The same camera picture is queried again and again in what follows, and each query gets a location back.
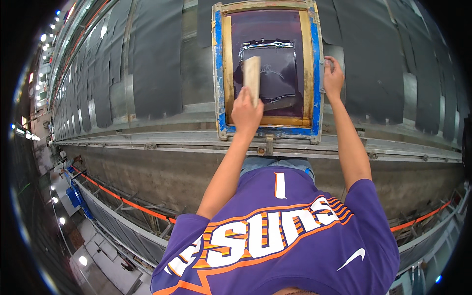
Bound long metal table rail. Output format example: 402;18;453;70
53;130;464;163

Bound wooden handled squeegee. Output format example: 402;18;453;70
242;55;298;112

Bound person's left hand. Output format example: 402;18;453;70
231;87;265;135

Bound person's legs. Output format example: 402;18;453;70
240;157;316;183

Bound neighbouring grey printing table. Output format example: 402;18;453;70
72;173;171;269

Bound blue taped screen printing frame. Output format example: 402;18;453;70
211;1;325;145

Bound row of ceiling lights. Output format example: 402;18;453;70
28;9;62;108

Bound metal frame stop bracket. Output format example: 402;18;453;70
257;134;276;156

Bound blue machine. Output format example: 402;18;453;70
66;169;93;220

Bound row of dark fabric pieces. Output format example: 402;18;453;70
52;0;462;143

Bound person's body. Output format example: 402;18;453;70
150;166;401;295

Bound person's right hand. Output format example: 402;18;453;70
323;56;346;102

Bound orange bar under table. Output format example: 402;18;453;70
72;165;453;234

